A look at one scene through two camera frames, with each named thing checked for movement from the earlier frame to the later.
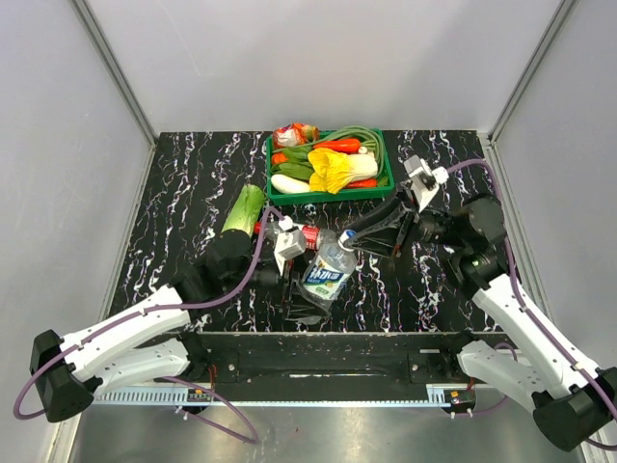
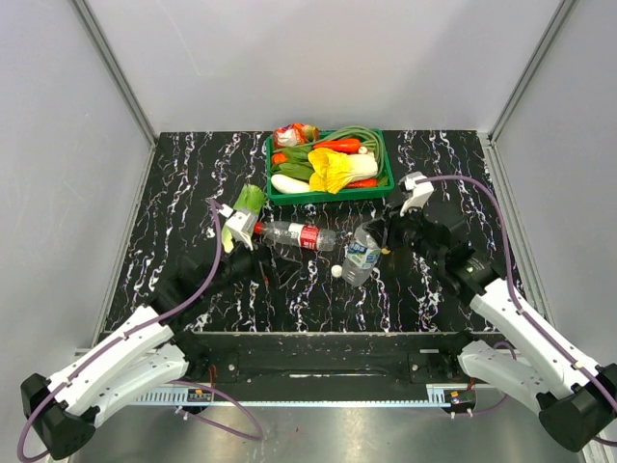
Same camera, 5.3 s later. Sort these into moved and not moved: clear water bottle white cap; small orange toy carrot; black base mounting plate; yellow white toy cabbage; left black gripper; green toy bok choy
Moved: left black gripper; clear water bottle white cap
Not moved: green toy bok choy; black base mounting plate; yellow white toy cabbage; small orange toy carrot
